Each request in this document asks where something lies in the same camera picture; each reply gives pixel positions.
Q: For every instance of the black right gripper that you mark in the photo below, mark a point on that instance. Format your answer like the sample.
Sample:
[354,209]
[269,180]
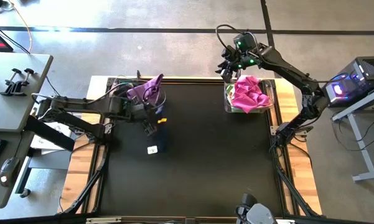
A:
[241,59]

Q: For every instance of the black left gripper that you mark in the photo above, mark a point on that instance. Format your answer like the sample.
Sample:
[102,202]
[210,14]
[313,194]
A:
[140,112]

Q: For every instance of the navy towel with white tag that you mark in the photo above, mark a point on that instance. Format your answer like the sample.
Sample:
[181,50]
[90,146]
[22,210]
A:
[161,137]

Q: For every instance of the green towel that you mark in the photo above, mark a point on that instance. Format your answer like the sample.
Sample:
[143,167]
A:
[227,93]

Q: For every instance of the pink towel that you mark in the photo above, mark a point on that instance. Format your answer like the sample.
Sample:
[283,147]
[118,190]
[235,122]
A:
[249,95]

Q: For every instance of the purple towel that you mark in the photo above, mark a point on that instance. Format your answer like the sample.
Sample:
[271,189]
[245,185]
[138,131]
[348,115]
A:
[149,88]

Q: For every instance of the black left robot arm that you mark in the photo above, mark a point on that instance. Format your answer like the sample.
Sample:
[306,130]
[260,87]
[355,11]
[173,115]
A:
[81,104]

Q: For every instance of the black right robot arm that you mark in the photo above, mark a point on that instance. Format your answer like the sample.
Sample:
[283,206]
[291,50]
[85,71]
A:
[286,67]

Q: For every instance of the clear plastic basket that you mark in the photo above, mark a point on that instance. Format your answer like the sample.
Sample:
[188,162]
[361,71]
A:
[113,85]
[267,87]

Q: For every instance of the black desk support beam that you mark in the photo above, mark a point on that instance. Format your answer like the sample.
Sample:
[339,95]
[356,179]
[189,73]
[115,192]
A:
[49,133]

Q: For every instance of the white paper sheets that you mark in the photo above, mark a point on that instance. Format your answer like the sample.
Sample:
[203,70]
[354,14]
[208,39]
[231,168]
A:
[48,144]

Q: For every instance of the black screw clamp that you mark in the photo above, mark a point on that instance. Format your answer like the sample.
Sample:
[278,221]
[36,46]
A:
[11,83]
[21,86]

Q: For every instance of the computer tower with coloured lights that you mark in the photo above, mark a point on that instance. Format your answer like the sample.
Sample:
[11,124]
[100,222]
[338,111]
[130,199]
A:
[361,81]

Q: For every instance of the grey side desk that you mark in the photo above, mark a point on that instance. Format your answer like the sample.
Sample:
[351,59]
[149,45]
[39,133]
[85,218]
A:
[12,109]

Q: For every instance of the black caster wheel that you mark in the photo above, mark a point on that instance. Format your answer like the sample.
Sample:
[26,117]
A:
[25,193]

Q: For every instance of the black computer mouse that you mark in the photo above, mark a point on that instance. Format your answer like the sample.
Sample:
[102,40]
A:
[9,169]

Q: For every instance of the black aluminium table frame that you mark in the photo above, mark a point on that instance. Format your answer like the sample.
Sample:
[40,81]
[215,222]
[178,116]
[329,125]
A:
[205,81]

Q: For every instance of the white metal desk frame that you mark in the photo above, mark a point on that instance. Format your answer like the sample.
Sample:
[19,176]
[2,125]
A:
[358,140]

